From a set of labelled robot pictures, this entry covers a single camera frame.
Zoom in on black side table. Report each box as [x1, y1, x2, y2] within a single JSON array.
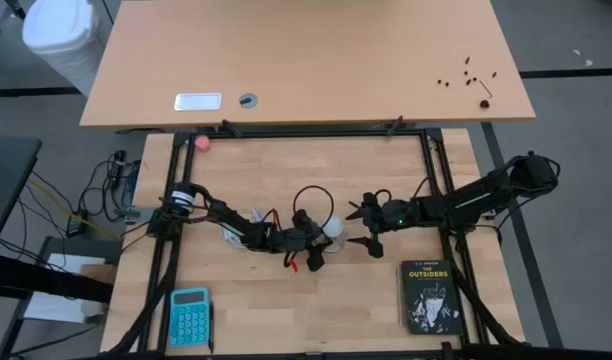
[[0, 135, 43, 256]]

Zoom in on black aluminium frame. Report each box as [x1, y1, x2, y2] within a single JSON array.
[[103, 127, 532, 360]]

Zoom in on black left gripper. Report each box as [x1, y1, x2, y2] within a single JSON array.
[[257, 208, 333, 273]]

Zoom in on beige wooden desk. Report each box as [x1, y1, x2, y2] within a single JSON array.
[[78, 0, 536, 130]]

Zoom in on black floor cable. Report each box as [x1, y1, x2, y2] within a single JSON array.
[[15, 148, 152, 261]]

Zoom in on teal calculator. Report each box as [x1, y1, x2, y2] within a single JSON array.
[[168, 286, 212, 348]]

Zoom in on grey floor stand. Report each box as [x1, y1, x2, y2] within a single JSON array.
[[0, 234, 125, 359]]

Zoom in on yellow floor cable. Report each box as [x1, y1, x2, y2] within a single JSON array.
[[26, 178, 120, 241]]

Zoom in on round lamp socket base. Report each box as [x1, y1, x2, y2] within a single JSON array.
[[319, 227, 349, 254]]

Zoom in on white lightbulb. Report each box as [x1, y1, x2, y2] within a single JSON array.
[[321, 215, 346, 239]]

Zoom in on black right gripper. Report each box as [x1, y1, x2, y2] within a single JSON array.
[[344, 191, 423, 260]]

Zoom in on small wooden board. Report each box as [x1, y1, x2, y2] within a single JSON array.
[[79, 263, 118, 286]]

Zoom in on white sheet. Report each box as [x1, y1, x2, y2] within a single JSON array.
[[23, 252, 108, 325]]

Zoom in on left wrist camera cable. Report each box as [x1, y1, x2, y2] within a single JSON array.
[[291, 184, 336, 222]]

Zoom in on black clamp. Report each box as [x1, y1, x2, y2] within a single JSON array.
[[219, 118, 243, 139], [384, 114, 405, 138]]

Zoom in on black paperback book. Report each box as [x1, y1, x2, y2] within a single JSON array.
[[398, 258, 466, 337]]

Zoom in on black rod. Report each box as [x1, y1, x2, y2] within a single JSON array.
[[0, 0, 27, 22]]

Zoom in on white trash bin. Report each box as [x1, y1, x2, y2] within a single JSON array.
[[21, 0, 108, 97]]

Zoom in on black power adapter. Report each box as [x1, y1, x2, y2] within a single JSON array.
[[65, 209, 89, 239]]

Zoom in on black metal beam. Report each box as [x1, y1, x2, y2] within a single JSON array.
[[0, 252, 115, 305]]

